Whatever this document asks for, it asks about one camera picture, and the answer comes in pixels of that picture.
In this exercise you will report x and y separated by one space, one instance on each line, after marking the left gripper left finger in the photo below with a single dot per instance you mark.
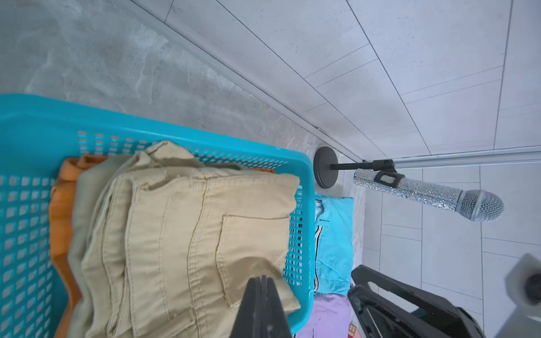
249 318

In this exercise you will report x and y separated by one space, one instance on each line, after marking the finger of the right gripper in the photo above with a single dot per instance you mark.
379 317

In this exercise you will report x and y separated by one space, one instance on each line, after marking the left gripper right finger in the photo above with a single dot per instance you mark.
275 323

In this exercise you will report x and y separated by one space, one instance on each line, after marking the purple pants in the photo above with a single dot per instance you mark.
330 317

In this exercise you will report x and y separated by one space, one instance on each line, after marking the teal pants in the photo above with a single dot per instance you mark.
334 244

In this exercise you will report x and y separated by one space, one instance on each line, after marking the khaki pants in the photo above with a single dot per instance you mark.
164 245

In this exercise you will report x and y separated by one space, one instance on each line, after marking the orange pants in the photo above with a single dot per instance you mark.
61 229

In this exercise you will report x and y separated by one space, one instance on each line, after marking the teal plastic basket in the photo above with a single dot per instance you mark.
38 134

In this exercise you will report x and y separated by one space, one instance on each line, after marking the pink patterned small box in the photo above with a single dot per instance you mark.
353 332

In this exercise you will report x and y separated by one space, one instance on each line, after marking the glitter microphone on stand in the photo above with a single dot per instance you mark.
475 205

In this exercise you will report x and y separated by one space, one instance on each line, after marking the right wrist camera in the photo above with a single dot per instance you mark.
523 288

